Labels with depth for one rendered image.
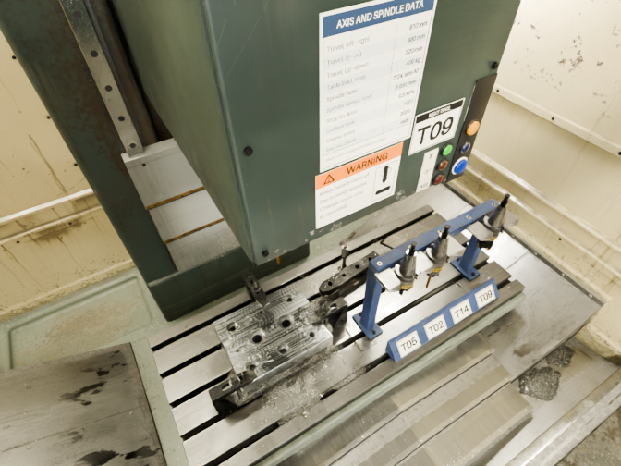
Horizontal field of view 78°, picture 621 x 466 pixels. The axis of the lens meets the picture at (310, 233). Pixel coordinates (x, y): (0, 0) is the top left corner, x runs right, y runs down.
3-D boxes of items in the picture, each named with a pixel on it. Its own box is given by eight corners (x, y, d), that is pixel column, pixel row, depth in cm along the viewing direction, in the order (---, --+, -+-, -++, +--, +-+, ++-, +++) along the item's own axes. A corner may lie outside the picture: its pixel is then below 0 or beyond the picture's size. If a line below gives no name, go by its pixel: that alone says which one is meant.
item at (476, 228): (495, 237, 111) (496, 235, 110) (482, 244, 109) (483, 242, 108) (477, 222, 115) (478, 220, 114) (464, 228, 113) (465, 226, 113)
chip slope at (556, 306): (570, 338, 152) (606, 302, 133) (437, 438, 129) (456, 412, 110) (418, 206, 205) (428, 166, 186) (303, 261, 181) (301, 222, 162)
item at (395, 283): (406, 287, 100) (407, 285, 99) (390, 296, 98) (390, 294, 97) (389, 268, 104) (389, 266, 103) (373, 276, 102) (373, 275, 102)
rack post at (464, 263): (480, 275, 139) (509, 216, 118) (469, 281, 138) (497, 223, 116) (459, 256, 145) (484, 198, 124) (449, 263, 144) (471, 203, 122)
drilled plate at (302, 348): (332, 343, 118) (332, 336, 115) (245, 393, 109) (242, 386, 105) (295, 290, 132) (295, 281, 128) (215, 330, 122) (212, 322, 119)
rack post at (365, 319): (383, 333, 125) (395, 278, 103) (369, 340, 123) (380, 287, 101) (364, 310, 131) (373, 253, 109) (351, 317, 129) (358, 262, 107)
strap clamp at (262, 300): (272, 317, 129) (267, 292, 118) (262, 322, 128) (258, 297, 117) (255, 289, 137) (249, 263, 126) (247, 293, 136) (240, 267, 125)
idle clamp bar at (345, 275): (381, 269, 142) (383, 258, 137) (324, 304, 132) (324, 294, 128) (372, 260, 145) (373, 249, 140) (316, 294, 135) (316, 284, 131)
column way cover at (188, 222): (290, 226, 158) (281, 113, 120) (176, 276, 142) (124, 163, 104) (285, 219, 160) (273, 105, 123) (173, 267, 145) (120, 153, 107)
